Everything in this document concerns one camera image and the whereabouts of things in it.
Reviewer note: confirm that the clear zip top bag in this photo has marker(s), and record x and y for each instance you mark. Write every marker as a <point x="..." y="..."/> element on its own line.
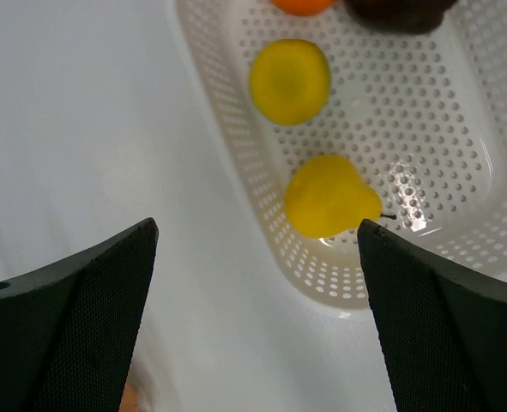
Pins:
<point x="138" y="394"/>

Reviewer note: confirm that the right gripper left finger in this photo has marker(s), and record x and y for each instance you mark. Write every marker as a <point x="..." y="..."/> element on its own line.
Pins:
<point x="68" y="330"/>

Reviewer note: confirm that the yellow green lemon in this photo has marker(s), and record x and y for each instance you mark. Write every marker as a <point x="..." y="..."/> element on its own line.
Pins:
<point x="290" y="81"/>

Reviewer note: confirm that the white perforated basket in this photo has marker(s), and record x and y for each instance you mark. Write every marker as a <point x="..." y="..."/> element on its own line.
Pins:
<point x="423" y="118"/>

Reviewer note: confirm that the yellow pear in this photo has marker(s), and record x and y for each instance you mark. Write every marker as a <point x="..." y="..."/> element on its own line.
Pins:
<point x="327" y="196"/>

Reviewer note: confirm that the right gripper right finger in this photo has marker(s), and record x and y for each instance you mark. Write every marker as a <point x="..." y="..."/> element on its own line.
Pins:
<point x="442" y="327"/>

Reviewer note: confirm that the orange fruit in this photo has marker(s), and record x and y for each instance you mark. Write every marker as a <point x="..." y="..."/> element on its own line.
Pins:
<point x="302" y="8"/>

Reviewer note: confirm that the dark red apple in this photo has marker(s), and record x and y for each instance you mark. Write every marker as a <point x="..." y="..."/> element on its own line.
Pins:
<point x="410" y="17"/>

